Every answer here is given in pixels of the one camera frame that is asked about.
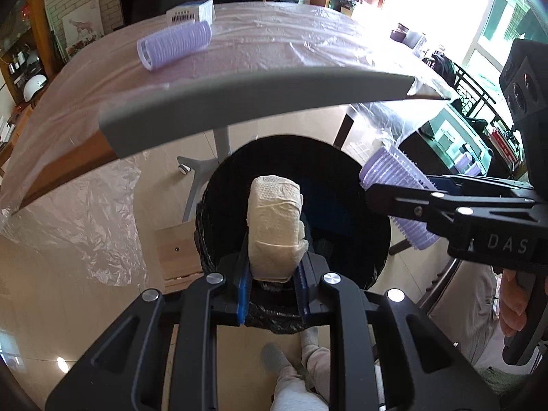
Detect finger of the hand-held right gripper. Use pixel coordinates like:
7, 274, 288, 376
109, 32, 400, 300
426, 174, 532, 200
365, 182, 534, 234

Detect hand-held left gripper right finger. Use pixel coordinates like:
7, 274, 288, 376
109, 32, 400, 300
295, 218, 500, 411

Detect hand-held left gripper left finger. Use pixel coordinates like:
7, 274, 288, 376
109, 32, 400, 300
45, 223, 252, 411

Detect purple hair roller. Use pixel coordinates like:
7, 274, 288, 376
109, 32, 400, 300
136, 20, 213, 72
359, 145, 443, 252

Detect black trash bin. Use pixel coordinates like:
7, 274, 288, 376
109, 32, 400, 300
194, 134, 393, 335

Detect cream tissue pack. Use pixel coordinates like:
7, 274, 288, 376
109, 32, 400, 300
246, 174, 310, 281

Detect person's right hand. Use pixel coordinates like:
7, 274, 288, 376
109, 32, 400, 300
499, 269, 528, 338

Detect row of red books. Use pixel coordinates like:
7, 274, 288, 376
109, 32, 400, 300
487, 117, 525, 170

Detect black storage box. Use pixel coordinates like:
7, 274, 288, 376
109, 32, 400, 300
401, 102, 494, 177

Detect black metal chair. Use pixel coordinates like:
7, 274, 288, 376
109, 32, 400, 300
423, 50, 502, 121

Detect person's left leg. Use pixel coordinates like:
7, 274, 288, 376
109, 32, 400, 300
260, 327, 332, 411

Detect person's leg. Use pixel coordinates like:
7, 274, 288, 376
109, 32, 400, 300
260, 327, 332, 411
426, 260, 502, 366

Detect person's right leg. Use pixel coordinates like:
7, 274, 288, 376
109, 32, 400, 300
426, 260, 502, 366

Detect grey table leg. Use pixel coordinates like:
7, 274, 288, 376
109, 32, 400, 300
176, 127, 233, 224

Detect clear plastic table cover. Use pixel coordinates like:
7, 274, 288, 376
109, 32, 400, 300
0, 0, 454, 288

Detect white medicine box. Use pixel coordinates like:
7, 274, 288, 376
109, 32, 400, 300
165, 0, 215, 25

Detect white helmet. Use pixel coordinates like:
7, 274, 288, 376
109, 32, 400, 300
23, 74, 49, 104

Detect framed horse picture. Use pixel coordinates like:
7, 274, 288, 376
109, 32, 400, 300
61, 0, 104, 60

